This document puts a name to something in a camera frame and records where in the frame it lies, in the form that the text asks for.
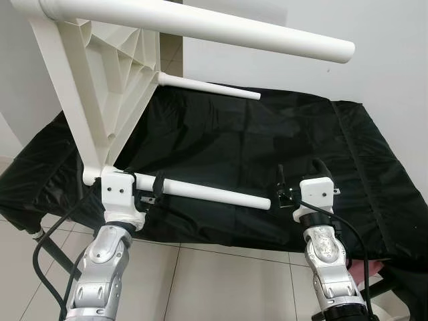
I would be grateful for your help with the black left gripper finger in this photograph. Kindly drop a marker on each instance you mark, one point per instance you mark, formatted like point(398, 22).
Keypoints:
point(159, 187)
point(130, 174)

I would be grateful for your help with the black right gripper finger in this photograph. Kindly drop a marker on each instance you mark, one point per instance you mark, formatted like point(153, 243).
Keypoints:
point(322, 168)
point(281, 179)

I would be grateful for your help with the white plastic table leg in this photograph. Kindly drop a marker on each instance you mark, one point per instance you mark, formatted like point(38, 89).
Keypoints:
point(200, 27)
point(214, 89)
point(214, 194)

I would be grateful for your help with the white plastic children table top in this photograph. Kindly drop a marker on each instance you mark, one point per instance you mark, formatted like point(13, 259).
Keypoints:
point(100, 87)

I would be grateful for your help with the black cloth table cover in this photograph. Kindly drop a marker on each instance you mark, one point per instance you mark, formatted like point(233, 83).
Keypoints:
point(267, 147)

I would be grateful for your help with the pink fabric item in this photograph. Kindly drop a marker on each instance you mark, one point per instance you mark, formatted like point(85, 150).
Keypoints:
point(364, 271)

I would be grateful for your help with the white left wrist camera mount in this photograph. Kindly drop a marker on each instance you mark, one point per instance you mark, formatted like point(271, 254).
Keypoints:
point(120, 194)

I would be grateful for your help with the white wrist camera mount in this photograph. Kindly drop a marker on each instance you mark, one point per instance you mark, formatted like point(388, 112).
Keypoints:
point(120, 194)
point(315, 194)

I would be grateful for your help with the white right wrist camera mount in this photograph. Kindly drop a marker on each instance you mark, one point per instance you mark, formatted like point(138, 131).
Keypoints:
point(315, 194)

